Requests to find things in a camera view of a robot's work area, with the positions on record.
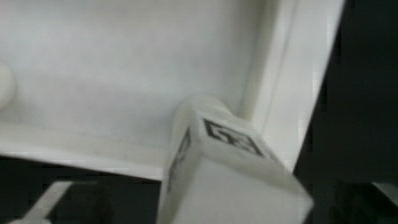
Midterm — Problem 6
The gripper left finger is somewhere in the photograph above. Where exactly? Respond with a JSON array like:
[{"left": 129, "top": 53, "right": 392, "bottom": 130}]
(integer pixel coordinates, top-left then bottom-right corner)
[{"left": 6, "top": 181, "right": 113, "bottom": 224}]

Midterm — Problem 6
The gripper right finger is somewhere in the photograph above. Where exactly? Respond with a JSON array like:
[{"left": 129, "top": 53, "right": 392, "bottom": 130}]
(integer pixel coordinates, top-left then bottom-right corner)
[{"left": 328, "top": 182, "right": 398, "bottom": 224}]

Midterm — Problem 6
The white table leg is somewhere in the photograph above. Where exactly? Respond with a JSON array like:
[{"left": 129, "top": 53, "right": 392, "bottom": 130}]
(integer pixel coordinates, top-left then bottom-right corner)
[{"left": 156, "top": 95, "right": 312, "bottom": 224}]

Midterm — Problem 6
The white square table top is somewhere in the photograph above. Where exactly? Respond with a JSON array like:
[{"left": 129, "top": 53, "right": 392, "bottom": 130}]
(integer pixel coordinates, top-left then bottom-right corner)
[{"left": 0, "top": 0, "right": 346, "bottom": 179}]

